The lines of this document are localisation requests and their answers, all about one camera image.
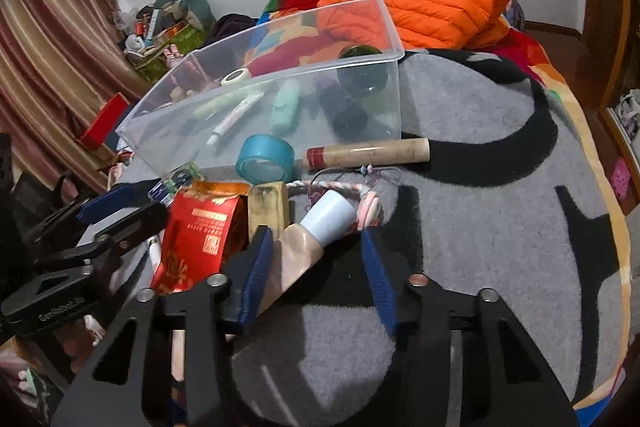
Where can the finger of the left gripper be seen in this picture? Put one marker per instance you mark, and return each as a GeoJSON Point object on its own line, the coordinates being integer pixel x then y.
{"type": "Point", "coordinates": [113, 242]}
{"type": "Point", "coordinates": [122, 195]}

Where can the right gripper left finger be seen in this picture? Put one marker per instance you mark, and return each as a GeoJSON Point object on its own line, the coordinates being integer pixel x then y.
{"type": "Point", "coordinates": [248, 273]}

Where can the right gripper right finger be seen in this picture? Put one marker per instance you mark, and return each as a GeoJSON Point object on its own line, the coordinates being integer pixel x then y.
{"type": "Point", "coordinates": [389, 274]}

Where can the blue staples box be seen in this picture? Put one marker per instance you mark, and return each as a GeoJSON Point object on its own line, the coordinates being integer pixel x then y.
{"type": "Point", "coordinates": [163, 192]}

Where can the green flower tin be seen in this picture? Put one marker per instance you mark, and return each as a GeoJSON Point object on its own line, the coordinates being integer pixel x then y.
{"type": "Point", "coordinates": [182, 176]}

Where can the red snack packet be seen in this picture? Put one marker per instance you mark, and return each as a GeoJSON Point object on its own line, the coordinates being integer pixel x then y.
{"type": "Point", "coordinates": [207, 223]}

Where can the wooden block stamp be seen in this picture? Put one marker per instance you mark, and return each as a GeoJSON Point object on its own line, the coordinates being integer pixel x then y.
{"type": "Point", "coordinates": [267, 205]}

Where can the beige tube with white cap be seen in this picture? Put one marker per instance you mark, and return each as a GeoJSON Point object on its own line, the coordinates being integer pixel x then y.
{"type": "Point", "coordinates": [301, 245]}

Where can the blue tape roll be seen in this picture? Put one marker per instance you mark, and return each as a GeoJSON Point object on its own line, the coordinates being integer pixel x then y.
{"type": "Point", "coordinates": [265, 158]}

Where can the pale green tube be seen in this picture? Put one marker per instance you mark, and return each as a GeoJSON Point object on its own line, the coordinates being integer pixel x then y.
{"type": "Point", "coordinates": [214, 105]}

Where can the white cream tube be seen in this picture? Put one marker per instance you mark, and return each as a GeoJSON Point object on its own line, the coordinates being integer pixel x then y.
{"type": "Point", "coordinates": [228, 122]}

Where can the beige cylinder with red band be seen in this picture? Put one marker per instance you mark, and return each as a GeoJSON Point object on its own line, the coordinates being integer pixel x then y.
{"type": "Point", "coordinates": [374, 153]}

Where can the white tape roll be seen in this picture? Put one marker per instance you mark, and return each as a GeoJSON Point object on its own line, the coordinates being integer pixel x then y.
{"type": "Point", "coordinates": [238, 75]}

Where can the clear plastic bin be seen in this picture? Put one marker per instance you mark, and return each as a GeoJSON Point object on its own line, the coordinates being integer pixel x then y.
{"type": "Point", "coordinates": [163, 133]}

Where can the green pump bottle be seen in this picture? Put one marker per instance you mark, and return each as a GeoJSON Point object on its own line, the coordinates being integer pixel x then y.
{"type": "Point", "coordinates": [363, 80]}

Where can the red box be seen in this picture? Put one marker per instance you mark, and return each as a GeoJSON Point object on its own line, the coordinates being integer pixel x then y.
{"type": "Point", "coordinates": [109, 117]}

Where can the grey and black blanket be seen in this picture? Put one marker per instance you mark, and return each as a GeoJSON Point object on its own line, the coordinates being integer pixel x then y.
{"type": "Point", "coordinates": [509, 201]}

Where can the striped brown curtain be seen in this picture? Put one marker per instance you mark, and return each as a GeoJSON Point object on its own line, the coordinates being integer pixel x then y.
{"type": "Point", "coordinates": [60, 64]}

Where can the pink bunny doll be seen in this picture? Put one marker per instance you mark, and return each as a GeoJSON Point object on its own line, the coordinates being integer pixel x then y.
{"type": "Point", "coordinates": [172, 55]}

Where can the mint green bottle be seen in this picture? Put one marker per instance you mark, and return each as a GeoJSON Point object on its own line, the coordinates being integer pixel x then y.
{"type": "Point", "coordinates": [284, 110]}

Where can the green storage basket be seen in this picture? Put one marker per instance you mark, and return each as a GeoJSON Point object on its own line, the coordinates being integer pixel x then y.
{"type": "Point", "coordinates": [180, 39]}

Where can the dark purple bottle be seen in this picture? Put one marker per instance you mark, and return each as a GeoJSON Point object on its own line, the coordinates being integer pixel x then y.
{"type": "Point", "coordinates": [346, 118]}

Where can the grey green cushion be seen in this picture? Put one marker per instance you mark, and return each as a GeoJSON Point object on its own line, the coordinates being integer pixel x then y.
{"type": "Point", "coordinates": [196, 12]}

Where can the dark purple clothing pile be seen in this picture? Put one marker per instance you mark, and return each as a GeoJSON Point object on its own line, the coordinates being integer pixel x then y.
{"type": "Point", "coordinates": [229, 25]}

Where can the pink slipper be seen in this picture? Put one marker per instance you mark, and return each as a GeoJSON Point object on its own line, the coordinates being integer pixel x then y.
{"type": "Point", "coordinates": [620, 179]}

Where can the colourful patchwork blanket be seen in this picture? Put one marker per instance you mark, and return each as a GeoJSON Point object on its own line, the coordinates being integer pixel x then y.
{"type": "Point", "coordinates": [529, 56]}

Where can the orange puffer jacket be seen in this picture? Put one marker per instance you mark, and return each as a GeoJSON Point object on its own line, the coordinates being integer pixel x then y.
{"type": "Point", "coordinates": [446, 24]}

